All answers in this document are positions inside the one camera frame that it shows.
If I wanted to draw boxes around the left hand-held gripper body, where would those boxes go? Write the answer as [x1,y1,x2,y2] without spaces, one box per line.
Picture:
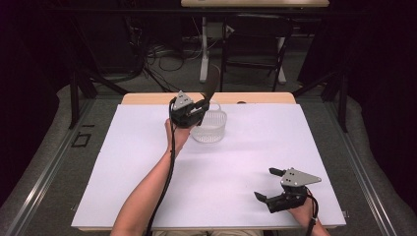
[170,90,200,130]

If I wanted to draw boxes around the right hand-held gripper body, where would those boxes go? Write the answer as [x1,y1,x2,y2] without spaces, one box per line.
[267,167,323,214]

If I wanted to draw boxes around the white slotted plastic basket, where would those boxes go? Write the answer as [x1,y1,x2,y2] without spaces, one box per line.
[191,100,228,145]

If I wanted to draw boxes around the black rice spatula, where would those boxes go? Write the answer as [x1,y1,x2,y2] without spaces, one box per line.
[201,64,221,109]

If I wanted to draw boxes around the person's right hand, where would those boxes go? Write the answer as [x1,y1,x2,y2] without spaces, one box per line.
[288,198,317,227]

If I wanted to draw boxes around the person's left hand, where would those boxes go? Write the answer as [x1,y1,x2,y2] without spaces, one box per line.
[164,118,195,155]

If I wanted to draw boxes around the white table cover board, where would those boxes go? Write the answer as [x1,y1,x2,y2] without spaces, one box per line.
[71,102,347,229]

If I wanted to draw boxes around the white desk leg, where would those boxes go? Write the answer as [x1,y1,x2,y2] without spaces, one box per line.
[199,16,211,84]
[275,35,287,84]

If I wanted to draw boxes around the wooden table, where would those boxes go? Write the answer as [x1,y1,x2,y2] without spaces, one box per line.
[78,91,339,232]

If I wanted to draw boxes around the black metal stand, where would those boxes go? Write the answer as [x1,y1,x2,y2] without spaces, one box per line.
[292,70,349,133]
[68,70,131,130]

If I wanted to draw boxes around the black folding chair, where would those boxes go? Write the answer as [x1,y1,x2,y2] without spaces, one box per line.
[219,14,294,93]

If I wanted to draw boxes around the black crossbar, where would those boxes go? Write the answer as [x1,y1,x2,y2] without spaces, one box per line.
[42,7,372,16]

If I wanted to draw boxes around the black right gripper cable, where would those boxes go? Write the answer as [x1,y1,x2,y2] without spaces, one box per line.
[304,188,321,236]

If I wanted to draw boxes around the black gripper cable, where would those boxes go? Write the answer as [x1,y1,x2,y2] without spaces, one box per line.
[304,188,321,236]
[145,96,178,236]

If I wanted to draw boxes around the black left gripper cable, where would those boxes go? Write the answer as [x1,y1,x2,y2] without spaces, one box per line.
[145,96,178,236]

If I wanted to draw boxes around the black floor cables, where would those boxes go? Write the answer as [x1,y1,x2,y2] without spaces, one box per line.
[126,19,205,92]

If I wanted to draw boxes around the metal floor rail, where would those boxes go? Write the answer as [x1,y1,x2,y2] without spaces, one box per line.
[3,97,96,236]
[323,97,398,236]

